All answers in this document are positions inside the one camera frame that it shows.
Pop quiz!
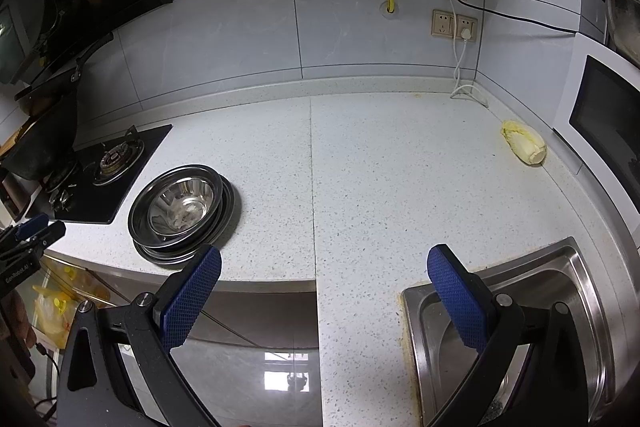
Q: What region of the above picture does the black gas stove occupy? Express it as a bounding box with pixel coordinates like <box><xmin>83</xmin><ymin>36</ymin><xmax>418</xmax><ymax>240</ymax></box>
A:
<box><xmin>25</xmin><ymin>123</ymin><xmax>174</xmax><ymax>226</ymax></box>

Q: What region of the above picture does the white microwave oven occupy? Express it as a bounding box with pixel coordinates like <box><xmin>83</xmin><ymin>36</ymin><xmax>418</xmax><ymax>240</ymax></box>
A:
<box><xmin>552</xmin><ymin>32</ymin><xmax>640</xmax><ymax>254</ymax></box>

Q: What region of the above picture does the napa cabbage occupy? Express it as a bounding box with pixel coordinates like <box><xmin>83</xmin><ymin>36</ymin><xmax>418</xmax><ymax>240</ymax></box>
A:
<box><xmin>500</xmin><ymin>120</ymin><xmax>548</xmax><ymax>167</ymax></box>

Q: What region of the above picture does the large steel plate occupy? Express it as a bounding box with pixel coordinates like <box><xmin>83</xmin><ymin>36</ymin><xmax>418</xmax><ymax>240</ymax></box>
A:
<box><xmin>131</xmin><ymin>172</ymin><xmax>242</xmax><ymax>269</ymax></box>

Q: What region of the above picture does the white power cable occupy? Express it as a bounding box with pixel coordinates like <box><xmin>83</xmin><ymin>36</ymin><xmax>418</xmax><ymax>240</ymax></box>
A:
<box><xmin>449</xmin><ymin>0</ymin><xmax>490</xmax><ymax>109</ymax></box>

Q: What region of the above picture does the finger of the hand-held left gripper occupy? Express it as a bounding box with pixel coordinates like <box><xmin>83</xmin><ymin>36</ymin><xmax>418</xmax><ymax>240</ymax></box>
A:
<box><xmin>0</xmin><ymin>221</ymin><xmax>67</xmax><ymax>262</ymax></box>
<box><xmin>0</xmin><ymin>213</ymin><xmax>51</xmax><ymax>246</ymax></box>

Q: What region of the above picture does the person's left forearm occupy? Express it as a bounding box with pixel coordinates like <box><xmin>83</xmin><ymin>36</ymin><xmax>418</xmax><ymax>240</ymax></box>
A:
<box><xmin>0</xmin><ymin>293</ymin><xmax>37</xmax><ymax>383</ymax></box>

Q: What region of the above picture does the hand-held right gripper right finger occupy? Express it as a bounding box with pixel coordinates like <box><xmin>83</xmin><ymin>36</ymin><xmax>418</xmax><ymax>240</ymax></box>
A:
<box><xmin>426</xmin><ymin>243</ymin><xmax>603</xmax><ymax>427</ymax></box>

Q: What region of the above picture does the black frying pan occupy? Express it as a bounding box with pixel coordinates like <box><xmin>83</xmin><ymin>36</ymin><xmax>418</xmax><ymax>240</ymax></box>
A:
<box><xmin>14</xmin><ymin>32</ymin><xmax>115</xmax><ymax>104</ymax></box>

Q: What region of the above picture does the beige wall socket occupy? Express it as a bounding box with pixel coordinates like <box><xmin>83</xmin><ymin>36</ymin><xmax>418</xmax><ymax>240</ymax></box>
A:
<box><xmin>431</xmin><ymin>9</ymin><xmax>457</xmax><ymax>39</ymax></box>
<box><xmin>454</xmin><ymin>14</ymin><xmax>479</xmax><ymax>42</ymax></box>

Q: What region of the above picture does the yellow plastic bag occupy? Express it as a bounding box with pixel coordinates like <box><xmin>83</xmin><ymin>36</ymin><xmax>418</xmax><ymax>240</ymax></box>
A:
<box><xmin>32</xmin><ymin>257</ymin><xmax>112</xmax><ymax>349</ymax></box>

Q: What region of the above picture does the glass pot with lid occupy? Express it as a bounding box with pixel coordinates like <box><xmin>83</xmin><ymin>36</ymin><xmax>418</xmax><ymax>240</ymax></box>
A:
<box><xmin>597</xmin><ymin>0</ymin><xmax>640</xmax><ymax>68</ymax></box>

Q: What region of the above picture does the steel sink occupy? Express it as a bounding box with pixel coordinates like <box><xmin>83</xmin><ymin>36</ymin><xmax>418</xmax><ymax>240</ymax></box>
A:
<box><xmin>400</xmin><ymin>237</ymin><xmax>616</xmax><ymax>427</ymax></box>

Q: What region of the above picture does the small steel plate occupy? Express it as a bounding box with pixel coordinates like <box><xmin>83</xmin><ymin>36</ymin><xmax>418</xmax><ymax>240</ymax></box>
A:
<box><xmin>127</xmin><ymin>164</ymin><xmax>227</xmax><ymax>249</ymax></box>

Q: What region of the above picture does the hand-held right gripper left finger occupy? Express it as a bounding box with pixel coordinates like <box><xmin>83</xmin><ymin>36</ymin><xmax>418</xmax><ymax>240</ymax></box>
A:
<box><xmin>56</xmin><ymin>244</ymin><xmax>223</xmax><ymax>427</ymax></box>

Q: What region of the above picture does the black power cable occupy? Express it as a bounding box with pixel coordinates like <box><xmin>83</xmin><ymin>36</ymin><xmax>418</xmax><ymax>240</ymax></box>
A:
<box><xmin>449</xmin><ymin>0</ymin><xmax>581</xmax><ymax>36</ymax></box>

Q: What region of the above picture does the thin black cable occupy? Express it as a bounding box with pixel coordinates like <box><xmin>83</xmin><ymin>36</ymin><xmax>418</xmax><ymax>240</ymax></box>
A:
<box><xmin>34</xmin><ymin>341</ymin><xmax>62</xmax><ymax>424</ymax></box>

